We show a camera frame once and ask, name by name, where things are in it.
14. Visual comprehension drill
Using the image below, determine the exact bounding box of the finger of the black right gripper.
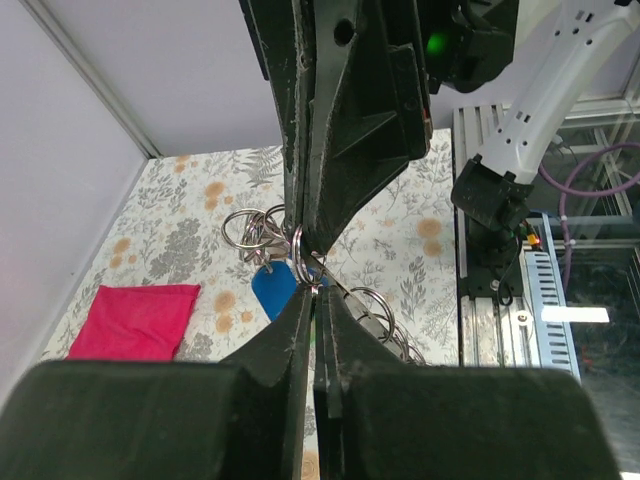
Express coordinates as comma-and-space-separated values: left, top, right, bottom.
299, 1, 430, 254
240, 1, 317, 240

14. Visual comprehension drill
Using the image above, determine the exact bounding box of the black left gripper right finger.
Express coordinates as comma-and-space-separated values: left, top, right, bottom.
314, 286, 620, 479

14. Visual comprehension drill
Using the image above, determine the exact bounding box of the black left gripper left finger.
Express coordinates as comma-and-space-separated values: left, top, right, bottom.
1, 287, 314, 479

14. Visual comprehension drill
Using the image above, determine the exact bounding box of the blue tag key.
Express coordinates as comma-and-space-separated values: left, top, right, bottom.
251, 261, 297, 322

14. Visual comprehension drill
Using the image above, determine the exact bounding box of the grey disc with key rings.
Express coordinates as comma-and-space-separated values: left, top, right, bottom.
221, 204, 427, 366

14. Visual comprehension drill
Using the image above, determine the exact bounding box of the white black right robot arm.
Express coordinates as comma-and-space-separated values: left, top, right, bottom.
240, 1, 639, 286

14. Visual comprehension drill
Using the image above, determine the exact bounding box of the red folded cloth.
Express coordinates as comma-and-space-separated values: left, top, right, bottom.
67, 284, 201, 362

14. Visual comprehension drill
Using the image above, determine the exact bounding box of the white slotted cable duct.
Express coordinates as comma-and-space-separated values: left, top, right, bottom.
524, 213, 581, 382

